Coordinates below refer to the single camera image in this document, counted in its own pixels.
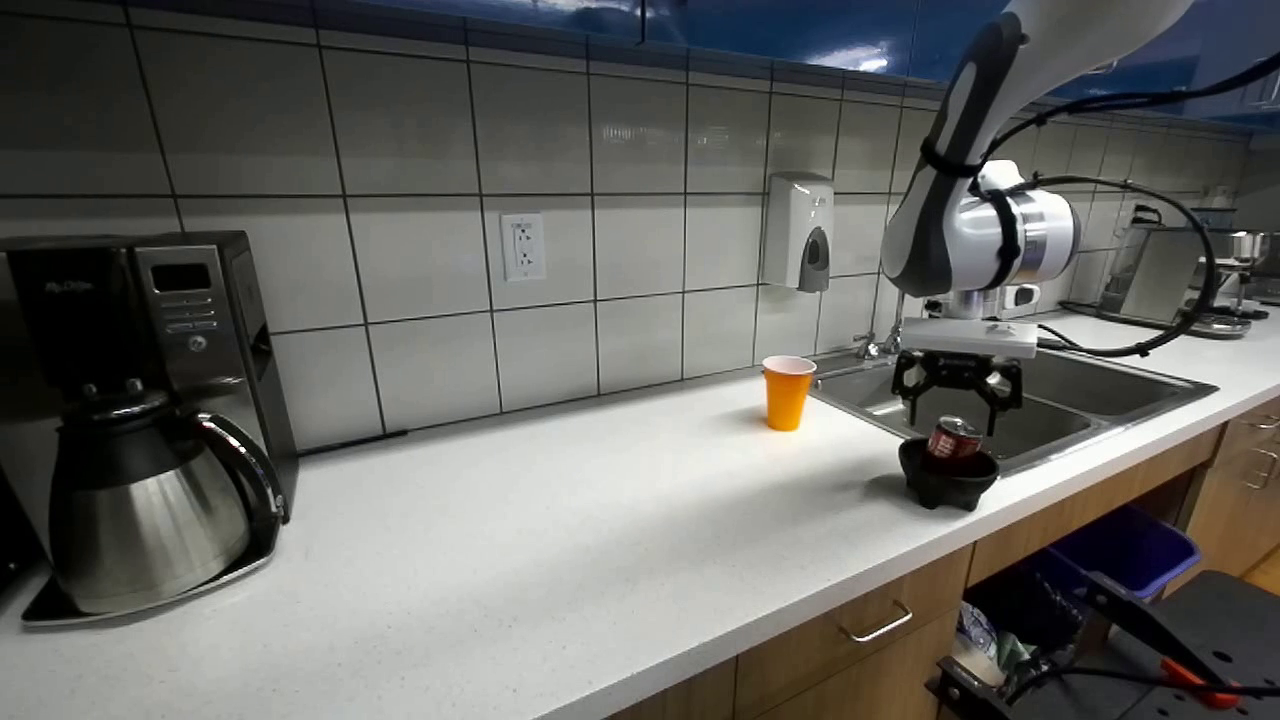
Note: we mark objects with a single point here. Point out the black coffee maker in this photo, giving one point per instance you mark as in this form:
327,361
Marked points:
111,316

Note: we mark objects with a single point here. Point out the white wall soap dispenser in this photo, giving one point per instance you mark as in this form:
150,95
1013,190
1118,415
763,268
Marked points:
796,237

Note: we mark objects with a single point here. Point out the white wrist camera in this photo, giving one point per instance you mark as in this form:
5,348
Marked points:
969,336

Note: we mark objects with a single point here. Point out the blue upper cabinets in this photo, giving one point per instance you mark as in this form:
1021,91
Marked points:
912,43

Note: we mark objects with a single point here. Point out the black cart with tools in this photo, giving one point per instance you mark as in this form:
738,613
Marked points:
1201,654

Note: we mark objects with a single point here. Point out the chrome faucet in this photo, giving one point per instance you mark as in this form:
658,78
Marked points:
880,336

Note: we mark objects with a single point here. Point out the black bowl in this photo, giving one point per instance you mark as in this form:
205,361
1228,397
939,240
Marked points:
946,482

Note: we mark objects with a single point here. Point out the orange paper cup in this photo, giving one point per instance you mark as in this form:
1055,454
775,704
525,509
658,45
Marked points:
784,388

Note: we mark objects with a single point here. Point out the wooden lower cabinets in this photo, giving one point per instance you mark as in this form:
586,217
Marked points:
872,654

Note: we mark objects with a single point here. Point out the stainless steel double sink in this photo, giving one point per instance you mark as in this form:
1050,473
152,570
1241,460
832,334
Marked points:
1064,401

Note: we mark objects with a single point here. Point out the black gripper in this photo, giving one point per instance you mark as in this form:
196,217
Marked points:
993,381

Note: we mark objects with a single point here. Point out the blue bin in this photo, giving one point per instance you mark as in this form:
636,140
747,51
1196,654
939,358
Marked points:
1133,551

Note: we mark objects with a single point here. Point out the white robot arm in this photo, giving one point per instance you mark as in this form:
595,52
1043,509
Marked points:
969,222

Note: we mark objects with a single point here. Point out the white wall outlet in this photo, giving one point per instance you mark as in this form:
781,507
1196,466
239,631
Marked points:
525,250

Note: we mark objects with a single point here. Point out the red soda can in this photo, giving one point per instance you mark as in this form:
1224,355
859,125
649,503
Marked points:
949,437

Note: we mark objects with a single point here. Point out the steel coffee carafe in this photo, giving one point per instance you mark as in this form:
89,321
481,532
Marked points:
152,503

